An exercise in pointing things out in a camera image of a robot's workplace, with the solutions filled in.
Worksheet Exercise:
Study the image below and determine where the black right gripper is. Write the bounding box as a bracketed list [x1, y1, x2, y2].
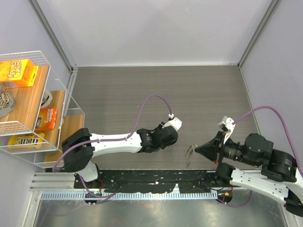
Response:
[194, 129, 259, 166]

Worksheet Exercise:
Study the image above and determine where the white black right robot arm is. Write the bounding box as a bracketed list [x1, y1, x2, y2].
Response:
[195, 131, 303, 217]

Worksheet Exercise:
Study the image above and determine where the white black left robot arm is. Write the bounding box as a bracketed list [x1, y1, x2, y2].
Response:
[62, 118, 182, 188]

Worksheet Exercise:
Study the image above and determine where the orange razor package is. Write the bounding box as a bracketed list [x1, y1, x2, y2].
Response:
[35, 107, 57, 131]

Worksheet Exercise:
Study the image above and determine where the white bottle on shelf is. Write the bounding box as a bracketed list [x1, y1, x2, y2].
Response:
[41, 88, 53, 108]

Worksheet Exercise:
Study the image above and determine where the yellow candy box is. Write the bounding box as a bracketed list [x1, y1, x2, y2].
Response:
[8, 133, 45, 148]

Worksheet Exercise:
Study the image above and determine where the orange yellow snack box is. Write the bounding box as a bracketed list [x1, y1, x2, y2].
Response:
[0, 59, 39, 89]

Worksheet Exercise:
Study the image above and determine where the grey cartoon pouch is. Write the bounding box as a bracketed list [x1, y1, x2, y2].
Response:
[0, 86, 16, 118]

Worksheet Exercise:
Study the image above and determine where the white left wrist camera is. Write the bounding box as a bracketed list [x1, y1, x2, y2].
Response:
[163, 113, 182, 131]

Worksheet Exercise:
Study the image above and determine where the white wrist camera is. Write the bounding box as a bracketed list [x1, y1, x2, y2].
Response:
[163, 113, 182, 131]
[217, 116, 235, 144]

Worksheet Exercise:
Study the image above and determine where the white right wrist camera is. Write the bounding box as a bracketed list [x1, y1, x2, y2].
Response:
[217, 116, 235, 144]

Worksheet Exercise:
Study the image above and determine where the slotted cable duct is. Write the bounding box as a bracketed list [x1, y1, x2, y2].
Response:
[40, 190, 218, 201]

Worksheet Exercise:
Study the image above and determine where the white wire shelf rack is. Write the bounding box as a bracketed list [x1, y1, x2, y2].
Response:
[0, 51, 85, 168]

